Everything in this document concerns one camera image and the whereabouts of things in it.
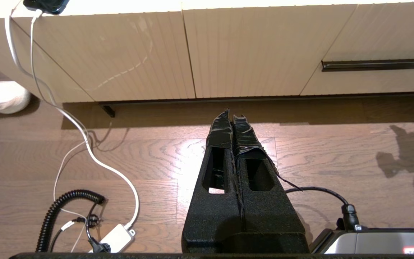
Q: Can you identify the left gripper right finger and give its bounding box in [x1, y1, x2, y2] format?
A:
[231, 114, 310, 254]

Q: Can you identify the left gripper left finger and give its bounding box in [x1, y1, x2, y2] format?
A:
[182, 109, 245, 254]

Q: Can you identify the dark metal rail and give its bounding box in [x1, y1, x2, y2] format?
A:
[321, 58, 414, 72]

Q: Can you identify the cream ribbed drawer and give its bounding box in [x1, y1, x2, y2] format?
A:
[300, 3, 414, 96]

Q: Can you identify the grey robot base panel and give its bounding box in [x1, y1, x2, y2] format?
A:
[309, 227, 414, 254]

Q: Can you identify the white power adapter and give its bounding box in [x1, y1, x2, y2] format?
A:
[97, 224, 136, 253]

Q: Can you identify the cream ribbed cabinet door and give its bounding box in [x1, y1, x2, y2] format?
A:
[181, 4, 358, 99]

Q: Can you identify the cream scratched cabinet door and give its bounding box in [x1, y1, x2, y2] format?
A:
[11, 10, 196, 103]

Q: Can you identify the white sneaker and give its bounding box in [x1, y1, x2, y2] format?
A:
[0, 81, 31, 117]

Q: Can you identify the black smartphone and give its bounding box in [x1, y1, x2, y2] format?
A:
[23, 0, 70, 15]

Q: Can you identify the thick white power cable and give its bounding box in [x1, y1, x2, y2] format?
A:
[4, 0, 140, 231]

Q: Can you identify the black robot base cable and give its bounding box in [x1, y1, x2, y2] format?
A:
[285, 186, 361, 231]

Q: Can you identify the thin black plug cable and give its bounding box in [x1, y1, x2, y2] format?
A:
[49, 203, 111, 253]

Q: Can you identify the black coiled cable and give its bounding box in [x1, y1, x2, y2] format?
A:
[36, 190, 106, 253]

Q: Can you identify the thin white charging cable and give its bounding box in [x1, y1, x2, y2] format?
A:
[29, 10, 98, 253]

